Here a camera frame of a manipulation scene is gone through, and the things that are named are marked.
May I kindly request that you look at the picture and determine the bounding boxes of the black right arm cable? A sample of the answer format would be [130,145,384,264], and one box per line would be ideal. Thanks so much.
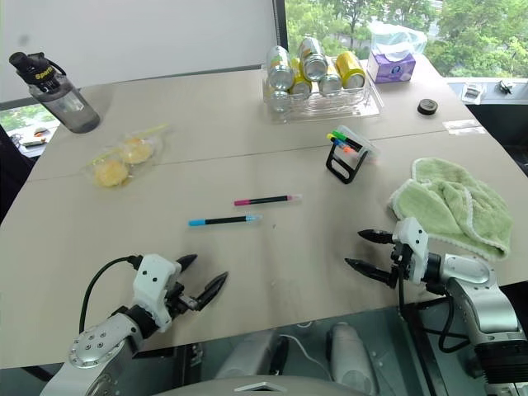
[396,263,475,354]

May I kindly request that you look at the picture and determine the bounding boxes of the yellow highlighter marker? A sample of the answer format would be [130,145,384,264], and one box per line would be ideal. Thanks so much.
[326,132,361,150]

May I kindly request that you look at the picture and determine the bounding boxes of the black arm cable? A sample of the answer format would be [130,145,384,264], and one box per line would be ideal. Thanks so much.
[78,256,142,333]
[396,263,475,354]

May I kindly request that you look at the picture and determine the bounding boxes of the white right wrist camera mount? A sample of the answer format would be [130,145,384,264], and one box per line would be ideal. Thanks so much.
[391,217,431,285]

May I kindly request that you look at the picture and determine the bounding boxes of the yellow drink can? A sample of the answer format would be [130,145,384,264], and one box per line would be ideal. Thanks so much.
[335,49,367,89]
[288,57,314,97]

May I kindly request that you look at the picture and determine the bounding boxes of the grey sports water bottle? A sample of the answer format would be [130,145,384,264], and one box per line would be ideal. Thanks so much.
[8,51,101,134]

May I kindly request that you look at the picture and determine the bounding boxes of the black-framed clear highlighter case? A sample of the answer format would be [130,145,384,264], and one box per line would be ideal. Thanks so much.
[325,142,370,184]

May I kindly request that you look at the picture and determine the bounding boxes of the pink and black pen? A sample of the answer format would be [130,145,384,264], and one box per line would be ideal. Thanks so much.
[233,193,304,207]

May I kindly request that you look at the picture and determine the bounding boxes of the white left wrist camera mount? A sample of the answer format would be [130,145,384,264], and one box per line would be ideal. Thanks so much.
[132,254,183,333]

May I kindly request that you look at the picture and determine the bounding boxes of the grey robot torso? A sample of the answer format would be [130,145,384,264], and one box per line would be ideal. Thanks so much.
[155,374,373,396]

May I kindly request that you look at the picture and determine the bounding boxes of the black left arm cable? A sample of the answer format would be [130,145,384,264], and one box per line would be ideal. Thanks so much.
[78,256,142,333]

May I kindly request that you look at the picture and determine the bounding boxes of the blue and black pen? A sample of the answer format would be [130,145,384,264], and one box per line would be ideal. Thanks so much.
[188,213,264,228]

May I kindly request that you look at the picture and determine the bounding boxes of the clear plastic pastry bag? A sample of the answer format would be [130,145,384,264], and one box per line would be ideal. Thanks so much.
[85,121,172,191]

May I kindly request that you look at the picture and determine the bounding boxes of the black window frame post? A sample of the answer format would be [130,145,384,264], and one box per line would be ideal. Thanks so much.
[273,0,289,67]

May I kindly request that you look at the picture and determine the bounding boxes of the green highlighter marker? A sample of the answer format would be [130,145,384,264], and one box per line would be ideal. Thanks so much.
[333,130,363,147]

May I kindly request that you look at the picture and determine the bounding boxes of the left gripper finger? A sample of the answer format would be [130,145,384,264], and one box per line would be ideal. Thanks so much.
[196,271,229,312]
[176,253,199,274]

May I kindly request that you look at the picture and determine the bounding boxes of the small clear packet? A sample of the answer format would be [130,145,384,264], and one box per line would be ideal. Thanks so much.
[461,82,484,105]

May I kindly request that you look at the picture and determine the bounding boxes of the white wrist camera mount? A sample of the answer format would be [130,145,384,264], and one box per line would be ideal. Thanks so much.
[391,217,431,285]
[132,254,183,333]

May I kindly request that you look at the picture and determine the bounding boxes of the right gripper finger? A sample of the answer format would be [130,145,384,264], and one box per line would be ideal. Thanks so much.
[344,257,398,288]
[356,229,395,246]

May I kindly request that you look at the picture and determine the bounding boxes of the large round yellow pastry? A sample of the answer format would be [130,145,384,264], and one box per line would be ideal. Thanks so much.
[95,160,129,188]

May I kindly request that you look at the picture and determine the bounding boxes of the grey rounded robot leg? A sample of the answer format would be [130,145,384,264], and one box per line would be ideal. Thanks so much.
[213,328,290,381]
[327,321,380,394]

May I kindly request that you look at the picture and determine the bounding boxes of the purple tissue box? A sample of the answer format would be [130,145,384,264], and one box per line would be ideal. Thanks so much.
[366,50,417,85]

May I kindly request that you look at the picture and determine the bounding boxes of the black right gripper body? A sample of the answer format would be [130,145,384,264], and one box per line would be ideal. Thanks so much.
[389,241,414,286]

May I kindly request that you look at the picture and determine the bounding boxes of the silver green drink can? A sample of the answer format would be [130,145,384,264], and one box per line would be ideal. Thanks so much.
[318,72,344,97]
[298,36,329,82]
[266,45,295,91]

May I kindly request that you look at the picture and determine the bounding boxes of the green towel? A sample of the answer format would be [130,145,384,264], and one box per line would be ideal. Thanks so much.
[387,157,514,262]

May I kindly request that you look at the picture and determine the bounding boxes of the clear case of highlighter markers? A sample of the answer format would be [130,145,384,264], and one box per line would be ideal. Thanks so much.
[328,125,380,165]

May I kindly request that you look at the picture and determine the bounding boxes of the thin white cable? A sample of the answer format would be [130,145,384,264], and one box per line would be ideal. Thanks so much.
[278,332,332,381]

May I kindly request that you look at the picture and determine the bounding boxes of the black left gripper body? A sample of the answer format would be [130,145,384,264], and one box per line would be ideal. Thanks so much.
[164,280,204,319]

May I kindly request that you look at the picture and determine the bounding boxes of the clear plastic can tray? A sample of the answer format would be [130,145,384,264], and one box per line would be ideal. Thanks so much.
[261,63,383,123]

